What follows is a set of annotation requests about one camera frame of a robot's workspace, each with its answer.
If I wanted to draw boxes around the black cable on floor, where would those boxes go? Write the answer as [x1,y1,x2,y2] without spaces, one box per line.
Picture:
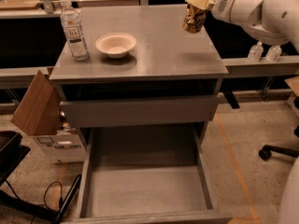
[4,180,64,224]

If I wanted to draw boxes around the black bin at left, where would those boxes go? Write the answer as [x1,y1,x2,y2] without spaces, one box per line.
[0,131,30,186]

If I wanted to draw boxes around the open grey middle drawer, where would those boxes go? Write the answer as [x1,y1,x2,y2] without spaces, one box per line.
[65,125,232,224]

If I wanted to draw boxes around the left sanitizer pump bottle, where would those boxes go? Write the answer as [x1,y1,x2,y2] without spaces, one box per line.
[248,41,263,62]

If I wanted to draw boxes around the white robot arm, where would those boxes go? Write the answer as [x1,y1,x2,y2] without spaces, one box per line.
[183,0,299,63]

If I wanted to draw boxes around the cardboard box with flaps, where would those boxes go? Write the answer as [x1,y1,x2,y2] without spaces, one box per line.
[11,71,86,163]

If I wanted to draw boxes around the orange soda can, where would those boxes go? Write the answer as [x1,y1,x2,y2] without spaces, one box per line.
[182,4,207,34]

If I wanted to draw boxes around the closed grey top drawer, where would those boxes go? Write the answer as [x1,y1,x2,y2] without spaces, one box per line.
[61,95,218,128]

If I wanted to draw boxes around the right sanitizer pump bottle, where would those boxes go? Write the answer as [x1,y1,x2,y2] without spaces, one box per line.
[265,46,282,62]

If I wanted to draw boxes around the clear plastic water bottle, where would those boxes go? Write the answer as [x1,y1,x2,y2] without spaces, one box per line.
[60,0,89,61]

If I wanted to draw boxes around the black office chair base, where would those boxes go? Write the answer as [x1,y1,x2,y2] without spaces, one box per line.
[259,97,299,161]

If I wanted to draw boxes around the black stand leg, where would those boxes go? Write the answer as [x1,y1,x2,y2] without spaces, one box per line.
[0,175,81,224]

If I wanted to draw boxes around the grey metal rail shelf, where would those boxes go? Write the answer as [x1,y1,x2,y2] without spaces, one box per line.
[0,0,299,91]

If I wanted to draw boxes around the white paper bowl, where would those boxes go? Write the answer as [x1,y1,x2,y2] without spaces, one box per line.
[95,33,136,59]

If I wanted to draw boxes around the sanitizer pump bottle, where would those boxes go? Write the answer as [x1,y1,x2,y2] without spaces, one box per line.
[248,41,263,62]
[265,46,282,62]

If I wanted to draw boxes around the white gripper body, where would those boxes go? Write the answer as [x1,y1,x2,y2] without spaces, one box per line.
[211,0,236,23]

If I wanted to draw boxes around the grey drawer cabinet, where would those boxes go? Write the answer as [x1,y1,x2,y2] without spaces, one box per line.
[50,6,227,128]

